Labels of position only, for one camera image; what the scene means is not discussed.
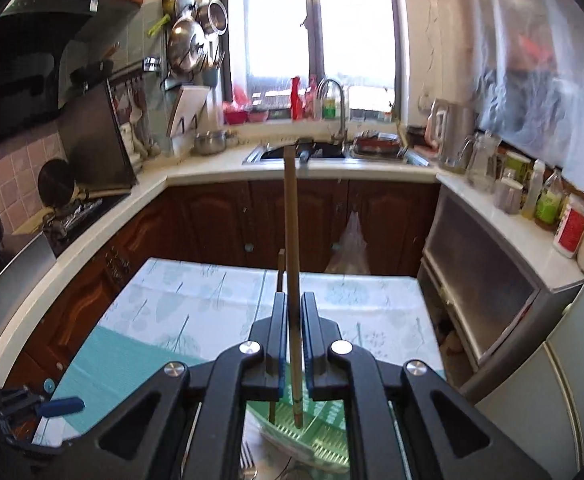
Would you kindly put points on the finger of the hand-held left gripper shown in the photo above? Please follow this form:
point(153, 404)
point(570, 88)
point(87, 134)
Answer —
point(62, 406)

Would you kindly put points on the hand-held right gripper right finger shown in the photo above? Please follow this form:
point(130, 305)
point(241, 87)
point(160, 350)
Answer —
point(310, 350)

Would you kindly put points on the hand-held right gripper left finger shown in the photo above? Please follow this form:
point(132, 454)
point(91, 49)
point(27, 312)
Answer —
point(281, 350)

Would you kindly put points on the green utensil holder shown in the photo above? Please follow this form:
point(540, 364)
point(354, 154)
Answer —
point(322, 425)

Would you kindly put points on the dark wooden chopstick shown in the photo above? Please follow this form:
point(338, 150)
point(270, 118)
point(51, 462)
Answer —
point(281, 270)

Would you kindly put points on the light wooden chopstick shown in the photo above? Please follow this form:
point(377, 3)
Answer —
point(292, 235)

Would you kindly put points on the blue cabinet knob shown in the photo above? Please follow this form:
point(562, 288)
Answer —
point(49, 385)

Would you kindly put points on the hanging plastic bag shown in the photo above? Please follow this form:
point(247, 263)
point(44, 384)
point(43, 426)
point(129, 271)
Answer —
point(349, 250)

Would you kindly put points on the metal fork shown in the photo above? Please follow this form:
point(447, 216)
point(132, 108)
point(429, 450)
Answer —
point(247, 460)

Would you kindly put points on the stainless steel panel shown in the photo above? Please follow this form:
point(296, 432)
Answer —
point(12, 295)

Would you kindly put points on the brown wooden base cabinets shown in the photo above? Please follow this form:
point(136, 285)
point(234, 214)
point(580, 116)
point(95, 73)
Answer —
point(207, 225)

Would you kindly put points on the metal front cabinet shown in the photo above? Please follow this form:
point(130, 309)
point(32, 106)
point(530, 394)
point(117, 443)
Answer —
point(477, 270)

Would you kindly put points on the gas stove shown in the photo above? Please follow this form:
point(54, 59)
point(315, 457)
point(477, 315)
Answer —
point(82, 215)

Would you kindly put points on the white countertop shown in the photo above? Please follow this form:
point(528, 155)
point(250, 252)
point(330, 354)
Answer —
point(212, 167)

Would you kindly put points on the kitchen sink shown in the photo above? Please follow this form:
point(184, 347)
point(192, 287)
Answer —
point(322, 151)

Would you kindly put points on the steel pot with lid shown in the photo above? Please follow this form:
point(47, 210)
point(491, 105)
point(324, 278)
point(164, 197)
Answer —
point(209, 142)

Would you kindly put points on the black frying pan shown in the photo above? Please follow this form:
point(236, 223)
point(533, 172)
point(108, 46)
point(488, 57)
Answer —
point(56, 184)

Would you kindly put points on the red plastic basin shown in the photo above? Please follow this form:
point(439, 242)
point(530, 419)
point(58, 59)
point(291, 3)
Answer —
point(236, 115)

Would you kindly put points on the chrome faucet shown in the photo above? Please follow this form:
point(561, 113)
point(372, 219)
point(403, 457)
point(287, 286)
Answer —
point(339, 110)

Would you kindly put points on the green dish soap bottle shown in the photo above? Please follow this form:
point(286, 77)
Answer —
point(329, 105)

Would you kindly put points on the red bottle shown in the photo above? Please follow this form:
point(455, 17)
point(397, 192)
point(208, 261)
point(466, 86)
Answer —
point(297, 100)

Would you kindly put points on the refrigerator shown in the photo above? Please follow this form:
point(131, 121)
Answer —
point(562, 370)

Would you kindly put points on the glass pitcher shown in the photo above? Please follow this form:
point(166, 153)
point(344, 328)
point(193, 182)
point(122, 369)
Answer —
point(483, 165)

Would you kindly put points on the white cutting board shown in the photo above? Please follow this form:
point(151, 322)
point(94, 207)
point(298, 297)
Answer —
point(189, 110)

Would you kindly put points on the steel electric kettle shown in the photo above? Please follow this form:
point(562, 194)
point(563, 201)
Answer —
point(454, 135)

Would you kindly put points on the black stove splash guard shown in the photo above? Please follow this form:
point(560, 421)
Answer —
point(97, 140)

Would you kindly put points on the clear oil bottle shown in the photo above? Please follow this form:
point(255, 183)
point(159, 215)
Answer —
point(533, 192)

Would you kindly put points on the green label bottle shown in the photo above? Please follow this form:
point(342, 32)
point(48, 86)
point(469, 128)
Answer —
point(549, 205)

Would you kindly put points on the white red label container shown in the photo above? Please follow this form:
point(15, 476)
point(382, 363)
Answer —
point(571, 227)

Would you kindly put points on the hanging steel wok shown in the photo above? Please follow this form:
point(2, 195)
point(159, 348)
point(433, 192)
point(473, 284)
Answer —
point(187, 45)

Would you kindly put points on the window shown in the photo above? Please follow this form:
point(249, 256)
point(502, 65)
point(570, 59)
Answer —
point(317, 25)

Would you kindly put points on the black range hood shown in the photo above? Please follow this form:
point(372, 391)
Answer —
point(27, 75)

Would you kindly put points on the hanging steel pot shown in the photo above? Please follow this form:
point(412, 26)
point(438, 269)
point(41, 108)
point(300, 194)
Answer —
point(214, 17)
point(177, 2)

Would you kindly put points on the clear plastic sheet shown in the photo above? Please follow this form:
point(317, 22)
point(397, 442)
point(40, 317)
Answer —
point(532, 60)

